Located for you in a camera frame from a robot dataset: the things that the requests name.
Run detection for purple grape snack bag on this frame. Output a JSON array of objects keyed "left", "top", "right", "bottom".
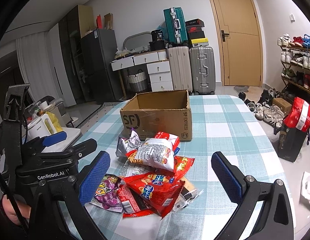
[{"left": 90, "top": 174, "right": 123, "bottom": 213}]

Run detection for clear cracker sandwich pack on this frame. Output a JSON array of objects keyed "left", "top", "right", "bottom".
[{"left": 172, "top": 177, "right": 204, "bottom": 212}]

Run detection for silver purple snack bag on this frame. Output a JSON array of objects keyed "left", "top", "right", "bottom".
[{"left": 115, "top": 129, "right": 142, "bottom": 158}]

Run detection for small red snack packet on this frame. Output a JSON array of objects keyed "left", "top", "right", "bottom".
[{"left": 117, "top": 184, "right": 156, "bottom": 218}]

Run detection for red crisp snack bag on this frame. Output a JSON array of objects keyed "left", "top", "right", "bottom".
[{"left": 124, "top": 170, "right": 185, "bottom": 218}]

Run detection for white red noodle snack bag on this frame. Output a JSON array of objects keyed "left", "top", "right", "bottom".
[{"left": 126, "top": 138, "right": 175, "bottom": 172}]

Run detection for red orange cookie packet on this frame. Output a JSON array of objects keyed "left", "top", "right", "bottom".
[{"left": 174, "top": 155, "right": 195, "bottom": 180}]

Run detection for white red balloon gum bag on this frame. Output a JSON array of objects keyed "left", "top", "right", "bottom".
[{"left": 155, "top": 132, "right": 180, "bottom": 151}]

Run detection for person's left hand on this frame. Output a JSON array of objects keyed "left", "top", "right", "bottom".
[{"left": 2, "top": 195, "right": 31, "bottom": 225}]

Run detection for white electric kettle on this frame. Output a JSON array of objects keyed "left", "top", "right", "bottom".
[{"left": 27, "top": 113, "right": 57, "bottom": 140}]

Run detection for patterned floor rug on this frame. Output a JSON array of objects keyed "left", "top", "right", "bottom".
[{"left": 68, "top": 100, "right": 123, "bottom": 129}]

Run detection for black paper bag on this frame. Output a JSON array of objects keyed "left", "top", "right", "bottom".
[{"left": 274, "top": 124, "right": 309, "bottom": 163}]

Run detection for black refrigerator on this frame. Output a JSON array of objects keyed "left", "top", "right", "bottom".
[{"left": 81, "top": 29, "right": 123, "bottom": 105}]

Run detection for pile of shoes on floor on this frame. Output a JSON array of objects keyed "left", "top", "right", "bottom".
[{"left": 238, "top": 89, "right": 285, "bottom": 129}]

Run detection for woven laundry basket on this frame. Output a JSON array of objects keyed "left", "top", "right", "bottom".
[{"left": 128, "top": 69, "right": 148, "bottom": 93}]

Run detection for white curtain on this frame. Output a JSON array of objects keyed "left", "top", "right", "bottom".
[{"left": 15, "top": 32, "right": 59, "bottom": 102}]

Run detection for small cardboard box on floor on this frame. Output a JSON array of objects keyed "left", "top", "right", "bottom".
[{"left": 272, "top": 98, "right": 292, "bottom": 115}]

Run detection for red gift bag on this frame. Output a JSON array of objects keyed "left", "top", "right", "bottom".
[{"left": 284, "top": 97, "right": 310, "bottom": 132}]

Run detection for cardboard SF express box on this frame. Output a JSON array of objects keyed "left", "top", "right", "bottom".
[{"left": 120, "top": 89, "right": 192, "bottom": 141}]

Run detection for white drawer desk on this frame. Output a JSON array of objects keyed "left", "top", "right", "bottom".
[{"left": 111, "top": 50, "right": 174, "bottom": 99}]

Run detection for dark tall cabinet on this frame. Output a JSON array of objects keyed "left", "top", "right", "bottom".
[{"left": 58, "top": 5, "right": 95, "bottom": 103}]

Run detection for oval mirror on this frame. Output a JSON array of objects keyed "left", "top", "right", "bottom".
[{"left": 122, "top": 31, "right": 152, "bottom": 50}]

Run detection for silver suitcase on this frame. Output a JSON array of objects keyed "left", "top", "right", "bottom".
[{"left": 190, "top": 46, "right": 216, "bottom": 94}]

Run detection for beige suitcase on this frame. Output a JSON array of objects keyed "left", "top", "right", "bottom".
[{"left": 167, "top": 46, "right": 193, "bottom": 93}]

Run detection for shoe rack with shoes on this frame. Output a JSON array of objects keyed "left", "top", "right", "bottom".
[{"left": 277, "top": 33, "right": 310, "bottom": 103}]

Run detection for stacked shoe boxes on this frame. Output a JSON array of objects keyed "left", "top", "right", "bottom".
[{"left": 185, "top": 18, "right": 209, "bottom": 48}]

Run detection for teal suitcase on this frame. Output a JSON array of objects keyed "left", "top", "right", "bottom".
[{"left": 164, "top": 7, "right": 188, "bottom": 46}]

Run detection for wooden door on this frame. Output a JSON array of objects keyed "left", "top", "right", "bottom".
[{"left": 210, "top": 0, "right": 263, "bottom": 87}]

